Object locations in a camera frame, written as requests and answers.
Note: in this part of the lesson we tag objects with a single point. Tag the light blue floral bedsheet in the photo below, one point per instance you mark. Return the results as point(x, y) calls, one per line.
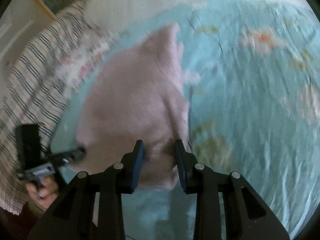
point(250, 105)

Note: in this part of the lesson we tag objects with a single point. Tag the white floral pillow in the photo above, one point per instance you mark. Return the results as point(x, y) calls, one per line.
point(82, 62)

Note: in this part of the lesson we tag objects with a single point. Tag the person's left hand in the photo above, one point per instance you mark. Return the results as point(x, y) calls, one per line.
point(47, 192)

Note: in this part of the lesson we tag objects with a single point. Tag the pink knit sweater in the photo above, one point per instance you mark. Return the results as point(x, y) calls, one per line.
point(130, 105)

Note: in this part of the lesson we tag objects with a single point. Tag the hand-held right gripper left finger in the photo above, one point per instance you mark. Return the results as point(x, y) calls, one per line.
point(137, 165)

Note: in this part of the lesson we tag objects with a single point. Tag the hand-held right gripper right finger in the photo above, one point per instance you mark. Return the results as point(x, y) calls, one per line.
point(181, 165)

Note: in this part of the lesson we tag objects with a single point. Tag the plaid quilt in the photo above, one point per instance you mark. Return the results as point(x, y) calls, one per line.
point(30, 80)

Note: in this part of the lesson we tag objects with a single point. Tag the dark red fleece cloth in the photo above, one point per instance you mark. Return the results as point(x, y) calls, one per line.
point(17, 225)

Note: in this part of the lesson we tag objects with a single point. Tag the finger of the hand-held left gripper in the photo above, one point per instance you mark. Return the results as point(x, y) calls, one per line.
point(72, 155)

